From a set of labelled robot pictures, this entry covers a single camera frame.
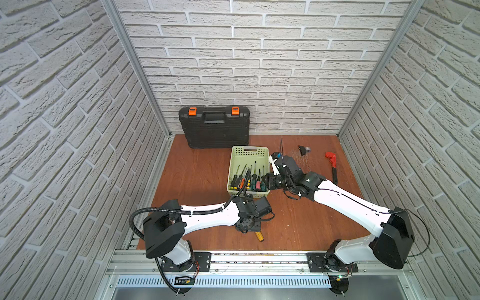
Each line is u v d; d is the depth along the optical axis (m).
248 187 0.94
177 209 0.45
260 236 0.79
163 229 0.42
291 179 0.59
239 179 0.98
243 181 0.98
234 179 0.97
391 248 0.40
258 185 0.91
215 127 0.98
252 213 0.61
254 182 0.95
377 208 0.45
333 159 1.07
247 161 1.05
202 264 0.73
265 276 0.70
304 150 1.10
